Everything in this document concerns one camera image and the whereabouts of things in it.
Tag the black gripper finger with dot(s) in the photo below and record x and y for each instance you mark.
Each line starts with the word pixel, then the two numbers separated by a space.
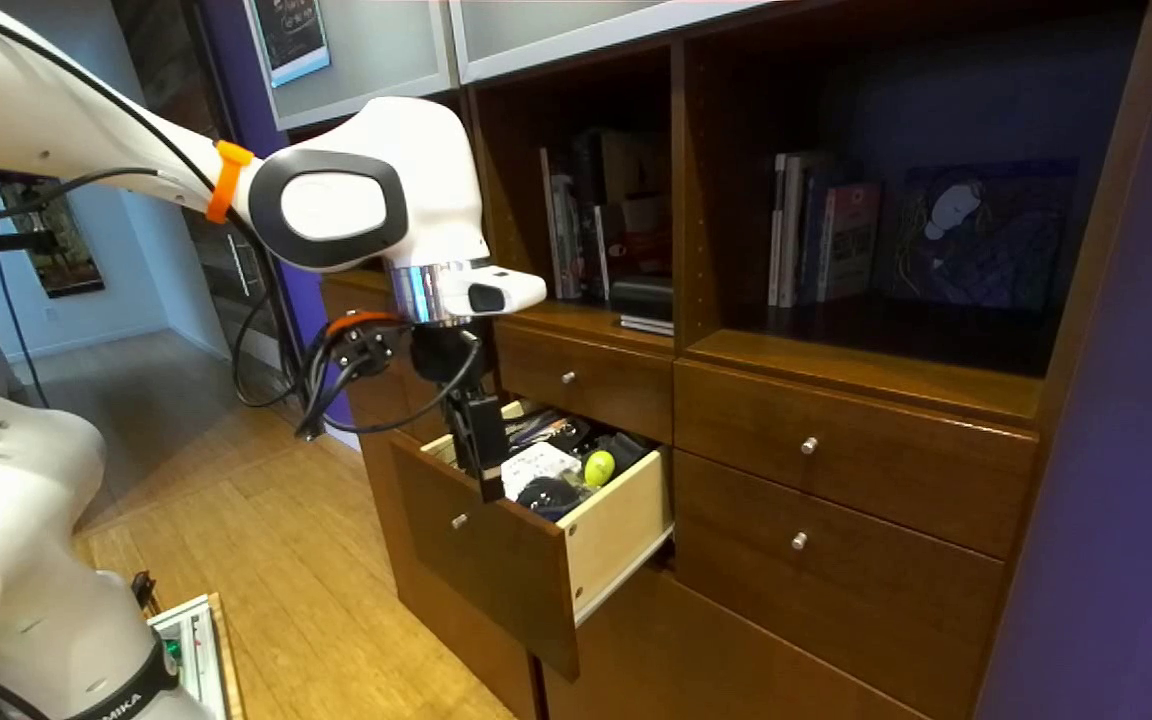
pixel 489 486

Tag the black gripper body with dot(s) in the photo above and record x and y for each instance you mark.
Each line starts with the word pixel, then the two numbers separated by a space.
pixel 449 363

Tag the wooden drawer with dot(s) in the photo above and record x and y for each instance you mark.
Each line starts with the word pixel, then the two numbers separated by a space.
pixel 532 577

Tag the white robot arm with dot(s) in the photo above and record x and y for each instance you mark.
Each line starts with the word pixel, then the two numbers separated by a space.
pixel 389 186

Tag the black object in drawer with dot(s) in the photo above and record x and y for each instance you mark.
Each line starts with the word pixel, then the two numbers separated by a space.
pixel 551 496

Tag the white paper in drawer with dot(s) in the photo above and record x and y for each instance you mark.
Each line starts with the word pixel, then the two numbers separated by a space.
pixel 532 463

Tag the yellow-green ball in drawer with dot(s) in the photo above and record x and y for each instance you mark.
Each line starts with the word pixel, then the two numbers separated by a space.
pixel 598 469

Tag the closed drawer upper left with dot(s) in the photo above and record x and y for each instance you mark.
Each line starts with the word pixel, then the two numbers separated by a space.
pixel 614 383

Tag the closed drawer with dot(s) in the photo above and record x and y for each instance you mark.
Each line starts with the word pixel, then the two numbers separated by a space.
pixel 861 592
pixel 931 469
pixel 614 383

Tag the closed drawer lower right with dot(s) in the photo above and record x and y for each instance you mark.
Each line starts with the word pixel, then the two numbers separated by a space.
pixel 861 592

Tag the closed drawer upper right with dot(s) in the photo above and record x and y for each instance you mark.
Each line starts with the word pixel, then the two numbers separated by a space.
pixel 931 469

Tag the books in middle shelf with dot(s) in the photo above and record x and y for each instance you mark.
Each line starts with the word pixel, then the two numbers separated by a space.
pixel 608 223

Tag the books in shelf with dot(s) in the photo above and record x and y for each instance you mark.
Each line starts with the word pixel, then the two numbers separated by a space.
pixel 825 218
pixel 608 223

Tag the flat book lying shelf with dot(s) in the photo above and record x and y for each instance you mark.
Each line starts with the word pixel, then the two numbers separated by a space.
pixel 645 327

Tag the white device on floor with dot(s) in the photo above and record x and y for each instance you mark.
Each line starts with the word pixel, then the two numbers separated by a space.
pixel 199 655

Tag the poster top left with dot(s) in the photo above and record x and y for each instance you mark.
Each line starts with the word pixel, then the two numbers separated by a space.
pixel 292 37

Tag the wooden shelf cabinet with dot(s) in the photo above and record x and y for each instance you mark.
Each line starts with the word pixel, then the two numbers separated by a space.
pixel 877 80

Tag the books in right shelf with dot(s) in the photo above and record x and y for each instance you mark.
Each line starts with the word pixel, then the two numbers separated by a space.
pixel 825 218

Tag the dark picture in shelf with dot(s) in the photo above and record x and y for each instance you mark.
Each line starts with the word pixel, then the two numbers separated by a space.
pixel 976 233

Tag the framed picture on wall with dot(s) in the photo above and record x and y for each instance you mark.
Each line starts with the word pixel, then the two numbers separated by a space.
pixel 58 247

